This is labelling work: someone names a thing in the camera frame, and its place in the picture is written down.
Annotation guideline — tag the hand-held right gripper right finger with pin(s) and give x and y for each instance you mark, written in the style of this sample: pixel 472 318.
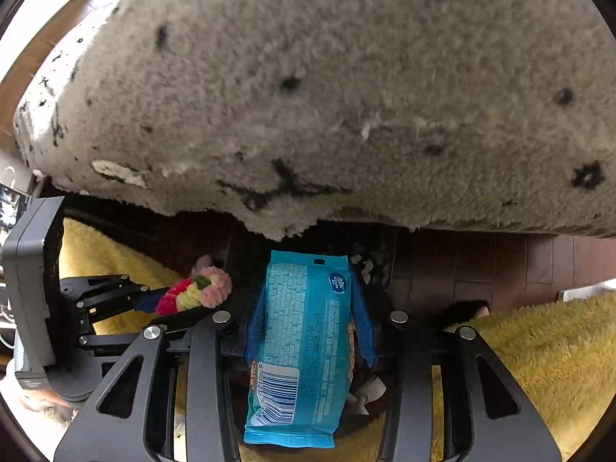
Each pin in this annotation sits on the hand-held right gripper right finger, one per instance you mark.
pixel 365 327

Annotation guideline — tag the dark slipper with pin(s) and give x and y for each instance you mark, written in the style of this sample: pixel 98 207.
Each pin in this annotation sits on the dark slipper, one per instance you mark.
pixel 464 312

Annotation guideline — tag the yellow fuzzy cloth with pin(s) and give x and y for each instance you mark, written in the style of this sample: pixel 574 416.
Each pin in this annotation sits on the yellow fuzzy cloth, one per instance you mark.
pixel 529 346

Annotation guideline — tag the blue snack packet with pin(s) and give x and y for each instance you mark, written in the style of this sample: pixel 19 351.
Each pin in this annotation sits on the blue snack packet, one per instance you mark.
pixel 293 346

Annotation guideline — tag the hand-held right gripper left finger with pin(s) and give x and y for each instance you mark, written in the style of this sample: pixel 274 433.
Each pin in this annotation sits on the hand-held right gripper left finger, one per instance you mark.
pixel 207 370

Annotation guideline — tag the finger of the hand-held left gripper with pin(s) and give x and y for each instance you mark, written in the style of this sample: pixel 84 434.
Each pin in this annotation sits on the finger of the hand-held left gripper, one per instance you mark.
pixel 144 329
pixel 110 288

